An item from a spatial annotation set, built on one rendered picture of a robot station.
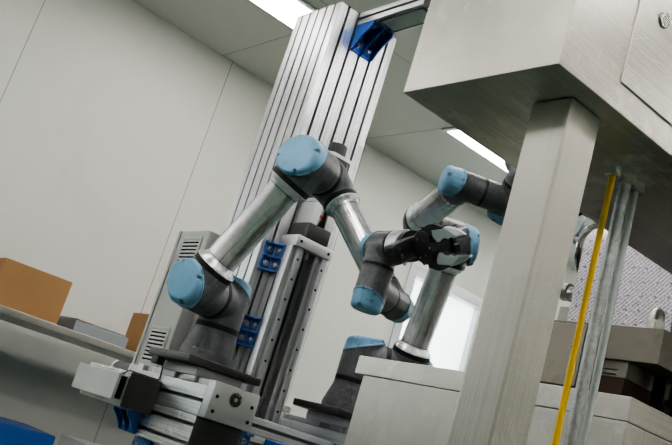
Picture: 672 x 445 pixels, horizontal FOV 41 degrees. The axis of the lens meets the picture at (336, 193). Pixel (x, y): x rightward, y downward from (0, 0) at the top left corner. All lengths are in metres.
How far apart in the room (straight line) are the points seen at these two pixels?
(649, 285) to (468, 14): 0.87
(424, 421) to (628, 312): 0.46
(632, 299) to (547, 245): 0.86
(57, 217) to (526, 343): 4.24
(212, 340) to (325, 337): 3.73
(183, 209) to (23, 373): 1.29
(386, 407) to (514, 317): 0.87
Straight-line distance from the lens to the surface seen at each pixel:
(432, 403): 1.76
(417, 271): 6.56
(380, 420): 1.85
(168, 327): 2.81
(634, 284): 1.89
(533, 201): 1.05
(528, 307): 1.01
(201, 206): 5.47
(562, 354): 1.65
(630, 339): 1.61
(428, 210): 2.41
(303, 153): 2.21
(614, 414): 1.52
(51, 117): 5.11
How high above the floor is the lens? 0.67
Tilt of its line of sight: 16 degrees up
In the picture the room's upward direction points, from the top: 17 degrees clockwise
